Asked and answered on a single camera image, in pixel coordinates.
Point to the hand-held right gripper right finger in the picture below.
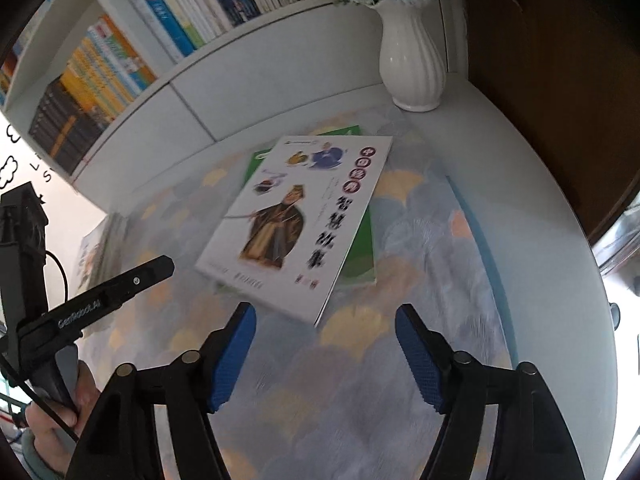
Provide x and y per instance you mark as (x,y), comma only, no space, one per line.
(420,360)

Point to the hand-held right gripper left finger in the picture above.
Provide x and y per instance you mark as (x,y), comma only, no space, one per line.
(235,360)

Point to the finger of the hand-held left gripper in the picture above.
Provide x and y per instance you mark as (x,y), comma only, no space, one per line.
(145,275)

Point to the neat stack of books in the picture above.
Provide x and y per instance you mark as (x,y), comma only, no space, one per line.
(95,255)

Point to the plain green book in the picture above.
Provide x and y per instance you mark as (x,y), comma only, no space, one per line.
(360,255)

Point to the white book with robed figure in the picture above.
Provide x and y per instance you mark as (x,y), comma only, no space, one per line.
(300,240)

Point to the person's left forearm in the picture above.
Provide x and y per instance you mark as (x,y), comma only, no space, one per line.
(42,462)

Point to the row of orange-spined books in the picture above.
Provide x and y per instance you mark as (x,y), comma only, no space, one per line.
(105,70)

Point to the row of white blue books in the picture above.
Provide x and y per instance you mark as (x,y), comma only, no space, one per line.
(210,5)

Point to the person's left hand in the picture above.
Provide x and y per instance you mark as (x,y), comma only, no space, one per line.
(55,425)

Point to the leaf-patterned tablecloth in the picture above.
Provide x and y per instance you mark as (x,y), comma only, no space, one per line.
(400,240)

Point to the white bookshelf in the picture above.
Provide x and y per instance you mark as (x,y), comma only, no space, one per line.
(275,70)

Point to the white ribbed vase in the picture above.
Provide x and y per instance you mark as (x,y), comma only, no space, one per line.
(410,60)

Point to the dark wooden cabinet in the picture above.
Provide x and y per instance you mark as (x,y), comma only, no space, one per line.
(550,85)

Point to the cloud outline wall decal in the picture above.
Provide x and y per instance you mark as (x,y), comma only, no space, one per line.
(7,170)
(11,133)

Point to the black lettering wall decal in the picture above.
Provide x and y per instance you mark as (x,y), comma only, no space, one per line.
(35,166)

